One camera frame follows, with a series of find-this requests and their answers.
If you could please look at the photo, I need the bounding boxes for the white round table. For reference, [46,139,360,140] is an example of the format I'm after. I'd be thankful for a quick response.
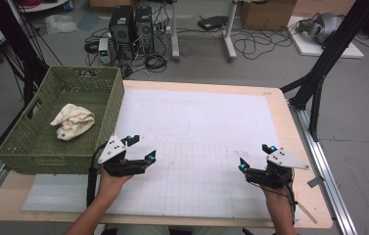
[19,0,70,14]

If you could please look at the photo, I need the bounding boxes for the black flat device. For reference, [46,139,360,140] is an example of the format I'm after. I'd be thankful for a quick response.
[197,15,230,31]

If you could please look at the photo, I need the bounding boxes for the green woven basket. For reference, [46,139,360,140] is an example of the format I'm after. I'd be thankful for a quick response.
[0,66,126,175]

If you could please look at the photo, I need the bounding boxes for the black metal stand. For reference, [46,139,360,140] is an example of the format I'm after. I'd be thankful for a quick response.
[279,0,369,142]
[0,0,50,108]

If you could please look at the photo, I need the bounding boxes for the white grid mat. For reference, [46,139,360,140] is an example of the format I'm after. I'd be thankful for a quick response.
[22,87,301,222]

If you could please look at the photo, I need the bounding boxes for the person's right hand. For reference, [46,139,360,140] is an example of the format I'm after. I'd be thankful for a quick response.
[260,182,296,211]

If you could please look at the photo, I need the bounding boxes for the person's left hand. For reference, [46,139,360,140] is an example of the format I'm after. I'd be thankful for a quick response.
[97,169,135,201]

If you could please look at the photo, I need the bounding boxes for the slim black computer tower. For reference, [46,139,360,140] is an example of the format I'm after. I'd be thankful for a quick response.
[134,5,156,55]

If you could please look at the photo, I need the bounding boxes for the white desk leg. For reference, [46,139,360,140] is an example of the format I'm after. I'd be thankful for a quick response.
[170,0,181,64]
[222,0,239,63]

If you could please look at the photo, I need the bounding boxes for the white power supply unit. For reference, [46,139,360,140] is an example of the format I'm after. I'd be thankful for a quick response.
[98,37,113,66]

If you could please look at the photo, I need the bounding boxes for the clear plastic bag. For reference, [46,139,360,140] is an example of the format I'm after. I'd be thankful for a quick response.
[44,14,79,35]

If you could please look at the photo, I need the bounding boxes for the grey tape piece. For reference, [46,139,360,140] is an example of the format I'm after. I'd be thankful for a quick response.
[306,175,326,189]

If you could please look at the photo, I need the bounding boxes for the large black computer tower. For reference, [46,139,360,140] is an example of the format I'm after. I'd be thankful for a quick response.
[109,5,137,61]

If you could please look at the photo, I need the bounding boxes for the brown cardboard box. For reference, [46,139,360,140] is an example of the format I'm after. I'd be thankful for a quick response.
[240,0,298,31]

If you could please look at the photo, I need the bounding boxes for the grey rounded device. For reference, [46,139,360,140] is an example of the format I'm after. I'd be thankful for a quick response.
[296,12,345,45]

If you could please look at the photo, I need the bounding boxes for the cream printed cloth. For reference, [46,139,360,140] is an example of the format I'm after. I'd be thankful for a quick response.
[50,103,96,142]

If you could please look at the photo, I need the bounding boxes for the black floor cable tangle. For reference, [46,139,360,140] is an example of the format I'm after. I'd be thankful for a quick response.
[232,27,300,61]

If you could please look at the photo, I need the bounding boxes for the coiled black cable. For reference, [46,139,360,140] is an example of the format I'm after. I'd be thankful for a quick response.
[144,53,168,73]

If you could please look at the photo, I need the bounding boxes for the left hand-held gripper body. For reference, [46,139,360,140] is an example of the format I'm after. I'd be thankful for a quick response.
[97,133,148,178]

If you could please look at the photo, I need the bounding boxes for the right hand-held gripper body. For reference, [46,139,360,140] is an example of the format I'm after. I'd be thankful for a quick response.
[246,147,311,190]

